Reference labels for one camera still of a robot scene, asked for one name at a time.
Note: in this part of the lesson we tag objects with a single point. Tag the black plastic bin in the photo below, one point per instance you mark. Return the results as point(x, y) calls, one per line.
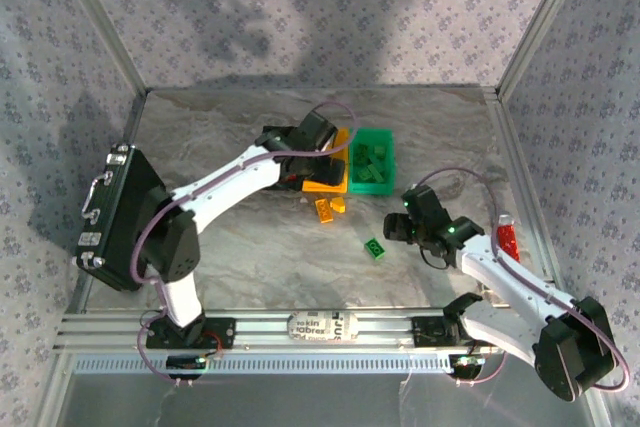
point(295, 187)

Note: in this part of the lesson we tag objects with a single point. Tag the yellow plastic bin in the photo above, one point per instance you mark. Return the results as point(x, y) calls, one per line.
point(320, 187)

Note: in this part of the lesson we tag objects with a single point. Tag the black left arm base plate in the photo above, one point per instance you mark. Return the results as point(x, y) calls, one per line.
point(220, 333)

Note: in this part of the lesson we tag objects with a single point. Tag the printed white label sticker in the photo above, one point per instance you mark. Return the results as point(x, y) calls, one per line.
point(322, 328)

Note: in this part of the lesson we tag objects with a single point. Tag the long yellow lego brick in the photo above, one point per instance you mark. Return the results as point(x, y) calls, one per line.
point(324, 210)

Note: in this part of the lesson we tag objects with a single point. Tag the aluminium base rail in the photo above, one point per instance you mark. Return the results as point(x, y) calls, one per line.
point(310, 339)

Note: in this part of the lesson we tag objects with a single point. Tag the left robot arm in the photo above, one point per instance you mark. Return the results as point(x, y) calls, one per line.
point(220, 189)

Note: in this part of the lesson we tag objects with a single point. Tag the grey panel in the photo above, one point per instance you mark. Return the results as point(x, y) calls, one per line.
point(300, 402)

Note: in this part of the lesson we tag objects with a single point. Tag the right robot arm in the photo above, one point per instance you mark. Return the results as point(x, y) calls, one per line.
point(500, 282)

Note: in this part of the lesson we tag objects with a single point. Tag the small yellow lego brick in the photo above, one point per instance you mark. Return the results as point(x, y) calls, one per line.
point(338, 205)

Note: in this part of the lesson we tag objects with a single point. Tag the aluminium frame post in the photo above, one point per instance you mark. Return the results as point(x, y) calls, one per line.
point(539, 22)
point(114, 32)

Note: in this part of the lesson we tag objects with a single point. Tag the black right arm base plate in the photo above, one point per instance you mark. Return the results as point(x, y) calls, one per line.
point(430, 332)

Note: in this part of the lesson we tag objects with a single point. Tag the small black circuit board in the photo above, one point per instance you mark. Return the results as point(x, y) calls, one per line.
point(465, 364)
point(185, 363)

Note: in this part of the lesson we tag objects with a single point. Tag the green plastic bin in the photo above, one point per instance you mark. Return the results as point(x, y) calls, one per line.
point(372, 190)

